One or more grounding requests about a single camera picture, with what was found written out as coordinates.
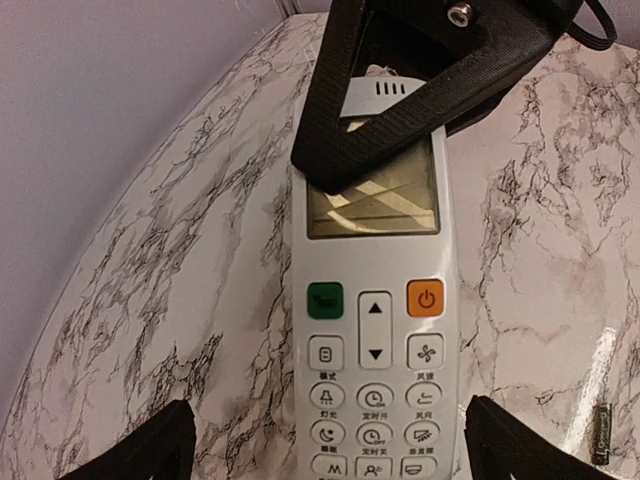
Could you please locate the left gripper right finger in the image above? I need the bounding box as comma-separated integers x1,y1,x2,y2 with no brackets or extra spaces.
464,395,610,480

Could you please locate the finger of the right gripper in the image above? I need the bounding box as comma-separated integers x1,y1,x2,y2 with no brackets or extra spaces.
291,1,580,194

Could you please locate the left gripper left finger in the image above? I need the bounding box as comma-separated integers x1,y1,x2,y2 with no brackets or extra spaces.
65,400,195,480

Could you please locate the black green AAA battery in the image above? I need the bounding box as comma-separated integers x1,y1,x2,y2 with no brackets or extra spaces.
593,403,613,466

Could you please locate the white remote control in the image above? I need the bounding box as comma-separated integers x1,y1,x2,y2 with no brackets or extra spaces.
287,74,462,480

